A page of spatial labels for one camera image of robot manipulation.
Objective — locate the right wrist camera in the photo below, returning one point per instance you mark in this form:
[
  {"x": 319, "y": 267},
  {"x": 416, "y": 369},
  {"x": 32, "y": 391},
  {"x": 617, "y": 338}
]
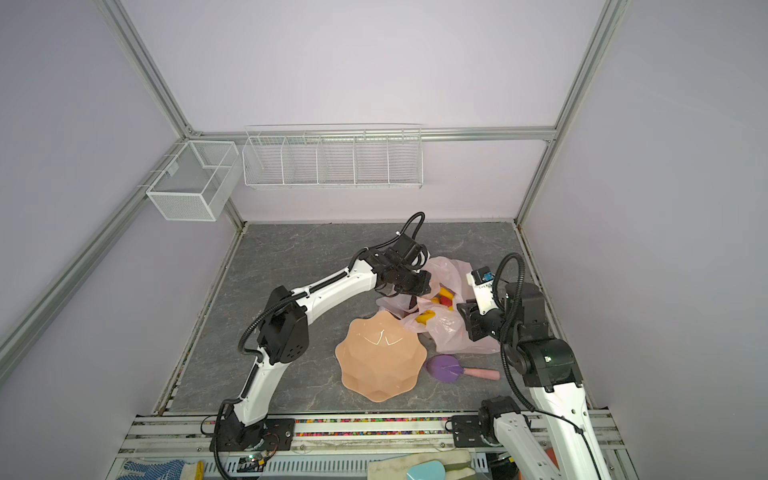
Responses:
[{"x": 481, "y": 282}]

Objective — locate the long yellow banana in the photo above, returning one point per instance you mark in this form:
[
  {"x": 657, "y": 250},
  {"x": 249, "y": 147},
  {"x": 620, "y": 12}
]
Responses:
[{"x": 425, "y": 316}]

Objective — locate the blue white knit glove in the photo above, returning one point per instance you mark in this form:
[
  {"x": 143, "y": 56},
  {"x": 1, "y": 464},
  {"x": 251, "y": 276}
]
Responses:
[{"x": 171, "y": 470}]

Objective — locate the beige scalloped fruit bowl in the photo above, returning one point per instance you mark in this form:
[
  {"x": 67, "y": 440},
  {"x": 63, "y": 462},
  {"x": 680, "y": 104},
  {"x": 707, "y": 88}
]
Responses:
[{"x": 379, "y": 359}]

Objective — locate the small yellow-green banana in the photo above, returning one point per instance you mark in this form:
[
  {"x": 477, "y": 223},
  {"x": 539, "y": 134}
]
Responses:
[{"x": 444, "y": 297}]

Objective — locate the beige cloth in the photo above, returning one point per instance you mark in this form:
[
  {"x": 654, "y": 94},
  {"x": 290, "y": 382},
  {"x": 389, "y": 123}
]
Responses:
[{"x": 458, "y": 465}]

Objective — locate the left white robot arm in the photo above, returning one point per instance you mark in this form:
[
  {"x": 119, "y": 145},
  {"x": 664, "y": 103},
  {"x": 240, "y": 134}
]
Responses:
[{"x": 280, "y": 333}]

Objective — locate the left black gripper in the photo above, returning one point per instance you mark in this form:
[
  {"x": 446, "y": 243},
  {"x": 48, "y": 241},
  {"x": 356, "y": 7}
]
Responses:
[{"x": 424, "y": 286}]

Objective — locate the small white mesh basket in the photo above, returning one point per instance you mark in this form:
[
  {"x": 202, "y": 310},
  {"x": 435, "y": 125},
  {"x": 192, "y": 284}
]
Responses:
[{"x": 197, "y": 182}]

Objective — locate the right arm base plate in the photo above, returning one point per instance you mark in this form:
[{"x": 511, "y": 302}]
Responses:
[{"x": 466, "y": 431}]

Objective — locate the long white wire basket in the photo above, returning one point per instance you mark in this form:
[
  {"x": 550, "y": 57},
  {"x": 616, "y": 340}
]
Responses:
[{"x": 334, "y": 156}]

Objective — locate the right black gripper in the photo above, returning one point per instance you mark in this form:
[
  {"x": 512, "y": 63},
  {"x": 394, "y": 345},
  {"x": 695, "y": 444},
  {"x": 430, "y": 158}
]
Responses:
[{"x": 473, "y": 320}]

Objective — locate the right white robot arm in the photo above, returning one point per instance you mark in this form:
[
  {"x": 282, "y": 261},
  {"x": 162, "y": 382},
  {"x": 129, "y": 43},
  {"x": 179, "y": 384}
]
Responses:
[{"x": 544, "y": 425}]

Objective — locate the pink plastic bag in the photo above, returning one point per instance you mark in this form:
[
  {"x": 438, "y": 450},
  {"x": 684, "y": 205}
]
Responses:
[{"x": 447, "y": 329}]

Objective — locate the purple scoop pink handle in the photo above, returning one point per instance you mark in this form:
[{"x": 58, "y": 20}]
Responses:
[{"x": 447, "y": 369}]

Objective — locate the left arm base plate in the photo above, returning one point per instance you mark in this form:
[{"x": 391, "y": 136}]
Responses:
[{"x": 268, "y": 435}]

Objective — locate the teal plastic object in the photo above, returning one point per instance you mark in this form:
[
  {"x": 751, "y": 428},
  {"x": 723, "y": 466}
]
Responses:
[{"x": 431, "y": 470}]

